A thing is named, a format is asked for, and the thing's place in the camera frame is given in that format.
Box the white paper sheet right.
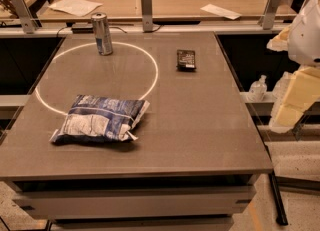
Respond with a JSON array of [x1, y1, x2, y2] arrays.
[[202, 4, 240, 20]]

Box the clear sanitizer bottle left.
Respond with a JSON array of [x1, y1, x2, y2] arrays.
[[247, 75, 267, 102]]

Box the black rxbar chocolate bar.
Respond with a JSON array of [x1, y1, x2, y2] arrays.
[[177, 49, 196, 71]]

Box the white paper sheet left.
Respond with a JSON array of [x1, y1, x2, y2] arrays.
[[50, 0, 101, 17]]

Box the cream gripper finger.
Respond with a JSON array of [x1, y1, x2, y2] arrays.
[[267, 26, 290, 52], [269, 66, 320, 133]]

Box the clear sanitizer bottle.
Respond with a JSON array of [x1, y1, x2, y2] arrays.
[[272, 71, 291, 98], [247, 75, 267, 102]]

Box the middle metal bracket post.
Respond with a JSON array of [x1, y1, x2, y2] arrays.
[[141, 0, 153, 32]]

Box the white paper sheet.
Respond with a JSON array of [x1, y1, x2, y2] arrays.
[[202, 4, 240, 20], [50, 0, 101, 17]]

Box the silver blue redbull can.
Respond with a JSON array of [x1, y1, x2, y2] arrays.
[[91, 12, 113, 56]]

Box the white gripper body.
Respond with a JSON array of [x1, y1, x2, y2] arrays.
[[288, 0, 320, 66]]

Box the left metal bracket post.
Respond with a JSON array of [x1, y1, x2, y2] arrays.
[[11, 0, 37, 34]]

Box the white drawer cabinet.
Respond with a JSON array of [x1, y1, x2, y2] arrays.
[[10, 174, 256, 231]]

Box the right metal bracket post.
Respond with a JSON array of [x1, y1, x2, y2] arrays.
[[259, 0, 281, 30]]

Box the blue white chip bag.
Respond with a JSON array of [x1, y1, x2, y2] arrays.
[[50, 95, 150, 144]]

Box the clear sanitizer bottle right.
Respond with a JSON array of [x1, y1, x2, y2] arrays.
[[272, 71, 291, 98]]

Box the metal bracket post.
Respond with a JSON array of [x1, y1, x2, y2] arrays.
[[259, 0, 281, 30], [141, 0, 153, 32], [11, 0, 37, 34]]

